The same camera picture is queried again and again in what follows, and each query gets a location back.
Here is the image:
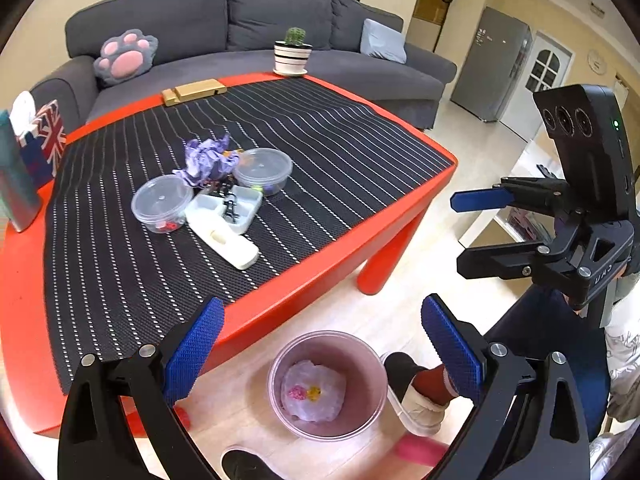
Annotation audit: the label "grey sofa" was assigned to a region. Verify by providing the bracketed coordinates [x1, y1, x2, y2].
[30, 0, 457, 130]

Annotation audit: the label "white low shelf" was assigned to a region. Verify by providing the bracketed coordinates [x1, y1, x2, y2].
[458, 143, 563, 248]

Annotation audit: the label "union jack tissue box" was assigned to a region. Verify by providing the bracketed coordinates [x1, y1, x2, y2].
[10, 91, 66, 190]

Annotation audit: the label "pink paper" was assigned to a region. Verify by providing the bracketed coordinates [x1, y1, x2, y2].
[288, 385, 307, 401]

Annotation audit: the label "potted cactus striped pot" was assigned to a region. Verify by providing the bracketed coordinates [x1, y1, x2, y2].
[273, 27, 312, 77]

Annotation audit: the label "teal thermos bottle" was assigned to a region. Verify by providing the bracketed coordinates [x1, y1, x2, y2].
[0, 110, 42, 232]

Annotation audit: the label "person's blue jeans leg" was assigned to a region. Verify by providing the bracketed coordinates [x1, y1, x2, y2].
[482, 284, 612, 443]

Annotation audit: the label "light blue cushion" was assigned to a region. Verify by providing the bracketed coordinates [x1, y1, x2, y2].
[360, 18, 407, 64]

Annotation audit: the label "black tracking camera box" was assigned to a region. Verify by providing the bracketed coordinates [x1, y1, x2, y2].
[533, 84, 639, 222]

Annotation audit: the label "white tray lid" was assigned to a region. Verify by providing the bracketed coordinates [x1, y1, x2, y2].
[186, 207, 259, 270]

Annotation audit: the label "paw shaped cushion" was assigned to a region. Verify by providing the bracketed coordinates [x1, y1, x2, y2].
[93, 29, 158, 87]

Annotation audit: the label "black shoe foot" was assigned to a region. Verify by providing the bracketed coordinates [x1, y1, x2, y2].
[220, 448, 283, 480]

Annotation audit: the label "pink trash bin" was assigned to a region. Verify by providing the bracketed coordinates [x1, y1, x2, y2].
[267, 330, 387, 442]

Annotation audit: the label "grey refrigerator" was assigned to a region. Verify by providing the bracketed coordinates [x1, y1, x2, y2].
[450, 6, 532, 122]

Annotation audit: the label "white door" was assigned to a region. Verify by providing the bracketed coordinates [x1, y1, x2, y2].
[500, 32, 573, 142]

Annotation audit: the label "white slipper foot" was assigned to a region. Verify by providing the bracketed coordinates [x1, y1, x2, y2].
[382, 352, 459, 437]

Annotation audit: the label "yellow paper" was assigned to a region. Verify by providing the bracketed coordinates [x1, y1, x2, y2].
[306, 386, 322, 402]

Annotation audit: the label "white divided tray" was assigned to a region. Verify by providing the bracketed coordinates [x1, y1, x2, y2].
[186, 185, 262, 234]

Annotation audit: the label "black binder clips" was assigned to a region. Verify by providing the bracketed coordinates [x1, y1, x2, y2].
[208, 182, 240, 223]

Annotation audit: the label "purple paper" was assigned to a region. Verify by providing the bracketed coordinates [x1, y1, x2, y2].
[172, 133, 239, 188]

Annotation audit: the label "clear round container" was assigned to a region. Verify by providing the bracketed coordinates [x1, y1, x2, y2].
[131, 174, 193, 234]
[232, 148, 293, 196]

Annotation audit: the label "black striped table mat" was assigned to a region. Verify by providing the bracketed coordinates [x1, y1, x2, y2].
[43, 78, 454, 389]

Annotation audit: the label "wooden block stand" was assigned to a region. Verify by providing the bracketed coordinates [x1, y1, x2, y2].
[162, 78, 227, 106]

